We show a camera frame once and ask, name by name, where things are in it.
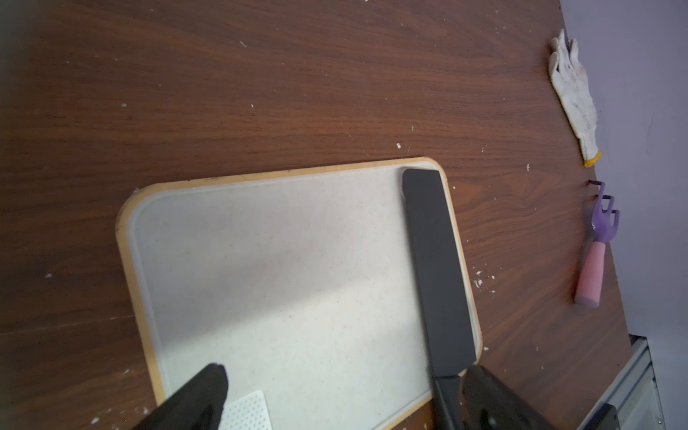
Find white work glove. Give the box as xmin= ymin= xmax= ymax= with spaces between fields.
xmin=548 ymin=29 xmax=602 ymax=168

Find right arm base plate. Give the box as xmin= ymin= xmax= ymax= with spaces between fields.
xmin=583 ymin=403 xmax=621 ymax=430

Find purple toy fork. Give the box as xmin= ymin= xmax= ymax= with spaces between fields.
xmin=574 ymin=180 xmax=620 ymax=308

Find cream cutting board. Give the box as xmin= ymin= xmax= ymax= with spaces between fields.
xmin=116 ymin=158 xmax=453 ymax=429

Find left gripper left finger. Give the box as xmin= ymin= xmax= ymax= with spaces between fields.
xmin=134 ymin=364 xmax=229 ymax=430

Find aluminium front rail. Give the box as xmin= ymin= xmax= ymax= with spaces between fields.
xmin=579 ymin=336 xmax=667 ymax=429

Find black kitchen knife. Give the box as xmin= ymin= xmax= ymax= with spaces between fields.
xmin=402 ymin=168 xmax=477 ymax=429

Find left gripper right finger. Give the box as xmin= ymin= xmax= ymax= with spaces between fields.
xmin=462 ymin=365 xmax=555 ymax=430

